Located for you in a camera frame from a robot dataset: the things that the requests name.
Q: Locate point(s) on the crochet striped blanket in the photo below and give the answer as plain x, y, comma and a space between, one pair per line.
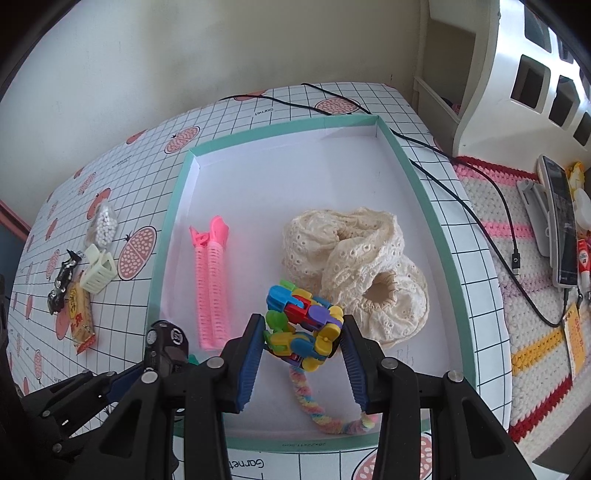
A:
546, 399

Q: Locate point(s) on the pink hair roller clip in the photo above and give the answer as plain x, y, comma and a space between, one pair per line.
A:
212, 284

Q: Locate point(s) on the black smartphone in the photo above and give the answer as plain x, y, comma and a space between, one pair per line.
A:
562, 225

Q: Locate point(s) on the red white tube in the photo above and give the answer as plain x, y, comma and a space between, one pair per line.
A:
583, 262

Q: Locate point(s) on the pomegranate grid tablecloth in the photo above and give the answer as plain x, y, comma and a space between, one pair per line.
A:
138, 178

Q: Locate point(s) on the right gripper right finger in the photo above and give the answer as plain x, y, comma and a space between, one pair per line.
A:
380, 384

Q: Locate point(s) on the colourful plastic link toy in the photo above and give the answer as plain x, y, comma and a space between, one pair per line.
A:
302, 329

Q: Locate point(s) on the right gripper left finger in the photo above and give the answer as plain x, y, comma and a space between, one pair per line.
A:
241, 359

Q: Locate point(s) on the orange paper tag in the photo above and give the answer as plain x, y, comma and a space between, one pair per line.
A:
574, 339

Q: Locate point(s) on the cream hair claw clip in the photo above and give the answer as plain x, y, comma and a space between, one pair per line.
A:
100, 272

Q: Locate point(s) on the grey remote control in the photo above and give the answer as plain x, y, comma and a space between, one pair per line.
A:
534, 198

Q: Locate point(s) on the white shelf unit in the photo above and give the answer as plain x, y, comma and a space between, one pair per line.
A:
447, 42

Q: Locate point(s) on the orange rice cracker packet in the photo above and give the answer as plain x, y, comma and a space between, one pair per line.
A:
81, 321

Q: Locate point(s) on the cotton swab bag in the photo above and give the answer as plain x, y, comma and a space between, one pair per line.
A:
102, 227

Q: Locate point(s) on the cream lace scrunchie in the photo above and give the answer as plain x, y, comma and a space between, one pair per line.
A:
357, 260

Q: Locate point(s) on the black foil candy wrapper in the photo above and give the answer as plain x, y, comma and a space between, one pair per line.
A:
56, 297

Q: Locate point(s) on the teal cardboard tray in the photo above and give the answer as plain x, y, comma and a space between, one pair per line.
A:
333, 205

